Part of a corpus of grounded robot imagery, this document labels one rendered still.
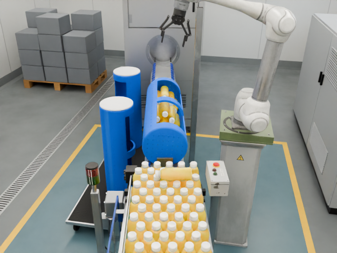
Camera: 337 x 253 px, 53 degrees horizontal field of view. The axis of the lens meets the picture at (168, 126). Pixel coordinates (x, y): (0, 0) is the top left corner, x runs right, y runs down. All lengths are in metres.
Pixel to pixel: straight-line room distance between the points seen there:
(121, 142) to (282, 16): 1.61
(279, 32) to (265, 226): 1.84
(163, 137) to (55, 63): 4.05
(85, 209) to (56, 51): 3.28
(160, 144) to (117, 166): 0.98
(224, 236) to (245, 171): 0.67
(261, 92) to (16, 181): 2.72
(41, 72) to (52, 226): 3.37
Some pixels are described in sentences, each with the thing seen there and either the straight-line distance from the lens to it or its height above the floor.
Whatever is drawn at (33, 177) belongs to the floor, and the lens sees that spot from 3.93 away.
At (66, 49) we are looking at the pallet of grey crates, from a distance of 5.76.
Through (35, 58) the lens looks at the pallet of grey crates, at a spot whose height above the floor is 0.53.
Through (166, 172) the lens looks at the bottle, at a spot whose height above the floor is 1.15.
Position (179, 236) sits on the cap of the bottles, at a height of 1.09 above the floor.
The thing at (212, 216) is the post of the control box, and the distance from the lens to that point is 2.12.
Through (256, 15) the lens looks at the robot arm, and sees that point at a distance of 2.21.
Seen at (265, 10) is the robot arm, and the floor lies 1.87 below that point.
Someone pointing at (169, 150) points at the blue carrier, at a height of 1.07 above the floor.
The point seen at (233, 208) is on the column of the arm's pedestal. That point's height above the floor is 0.40.
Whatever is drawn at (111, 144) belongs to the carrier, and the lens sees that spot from 2.91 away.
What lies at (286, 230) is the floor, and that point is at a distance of 3.30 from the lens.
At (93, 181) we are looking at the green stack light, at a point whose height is 1.18.
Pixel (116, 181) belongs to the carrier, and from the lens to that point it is 3.12.
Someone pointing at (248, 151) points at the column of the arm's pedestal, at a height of 0.92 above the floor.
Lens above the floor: 2.21
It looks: 28 degrees down
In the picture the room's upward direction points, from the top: 1 degrees clockwise
